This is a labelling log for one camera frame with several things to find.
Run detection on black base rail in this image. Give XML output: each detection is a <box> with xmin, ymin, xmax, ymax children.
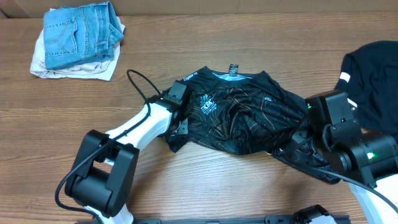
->
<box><xmin>74</xmin><ymin>214</ymin><xmax>352</xmax><ymax>224</ymax></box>

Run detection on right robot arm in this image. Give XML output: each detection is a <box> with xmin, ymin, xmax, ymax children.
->
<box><xmin>293</xmin><ymin>90</ymin><xmax>397</xmax><ymax>223</ymax></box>

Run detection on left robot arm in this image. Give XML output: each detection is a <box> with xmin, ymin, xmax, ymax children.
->
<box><xmin>59</xmin><ymin>81</ymin><xmax>192</xmax><ymax>223</ymax></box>

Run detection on folded blue denim jeans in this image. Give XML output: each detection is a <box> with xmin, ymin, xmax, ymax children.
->
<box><xmin>44</xmin><ymin>1</ymin><xmax>124</xmax><ymax>70</ymax></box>

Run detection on black patterned sports jersey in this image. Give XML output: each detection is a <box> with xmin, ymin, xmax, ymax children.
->
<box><xmin>162</xmin><ymin>67</ymin><xmax>340</xmax><ymax>184</ymax></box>

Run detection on black garment pile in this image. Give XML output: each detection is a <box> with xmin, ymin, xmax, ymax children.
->
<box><xmin>335</xmin><ymin>40</ymin><xmax>397</xmax><ymax>138</ymax></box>

